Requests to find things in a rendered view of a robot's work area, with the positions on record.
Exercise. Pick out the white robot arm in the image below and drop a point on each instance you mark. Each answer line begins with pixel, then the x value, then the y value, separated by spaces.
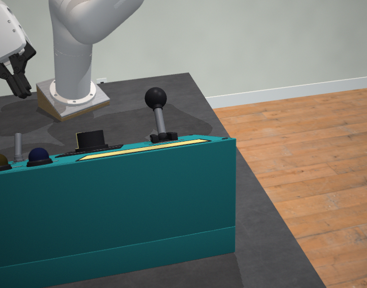
pixel 77 25

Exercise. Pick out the teal control console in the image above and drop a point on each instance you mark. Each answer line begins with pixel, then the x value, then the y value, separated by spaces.
pixel 105 210

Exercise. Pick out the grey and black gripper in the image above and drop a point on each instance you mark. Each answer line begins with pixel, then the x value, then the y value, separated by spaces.
pixel 14 50

